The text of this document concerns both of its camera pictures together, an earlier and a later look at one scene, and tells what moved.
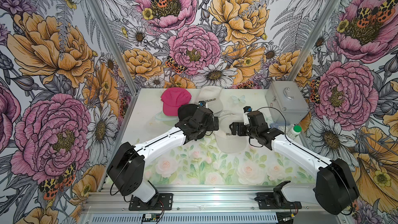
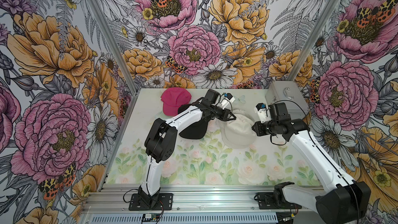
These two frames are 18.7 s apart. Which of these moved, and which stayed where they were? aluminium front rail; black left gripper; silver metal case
Moved: black left gripper
Stayed: aluminium front rail; silver metal case
